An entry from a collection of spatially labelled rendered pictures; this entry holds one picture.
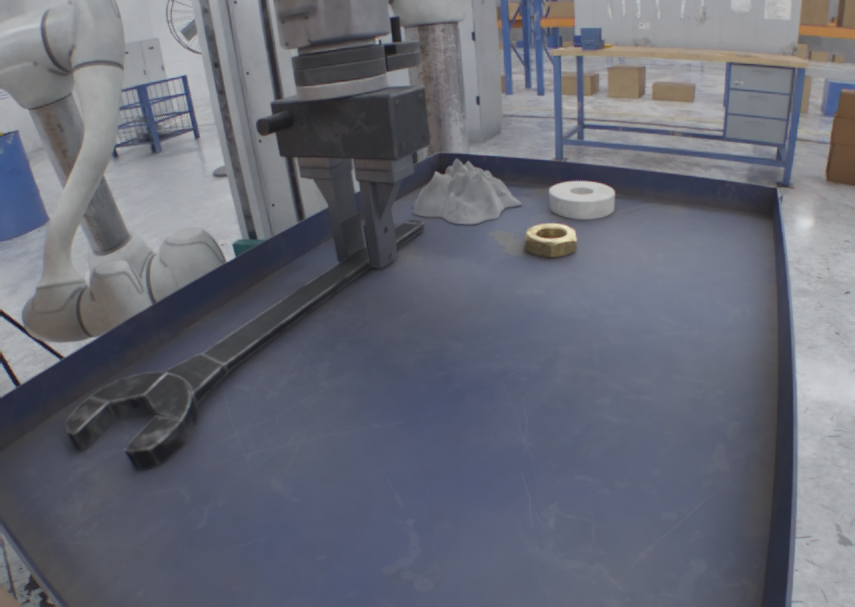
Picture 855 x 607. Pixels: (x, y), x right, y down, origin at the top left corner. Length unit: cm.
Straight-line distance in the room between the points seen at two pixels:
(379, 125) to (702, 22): 432
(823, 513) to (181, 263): 169
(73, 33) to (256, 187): 54
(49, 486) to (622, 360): 36
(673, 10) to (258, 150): 384
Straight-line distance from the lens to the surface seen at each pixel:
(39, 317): 118
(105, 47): 116
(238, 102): 129
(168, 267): 133
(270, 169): 133
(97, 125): 113
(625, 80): 773
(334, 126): 43
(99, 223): 135
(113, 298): 106
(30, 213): 552
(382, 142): 40
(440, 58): 97
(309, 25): 41
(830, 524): 153
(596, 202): 56
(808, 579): 140
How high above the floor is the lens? 108
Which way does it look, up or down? 29 degrees down
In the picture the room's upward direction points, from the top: 5 degrees counter-clockwise
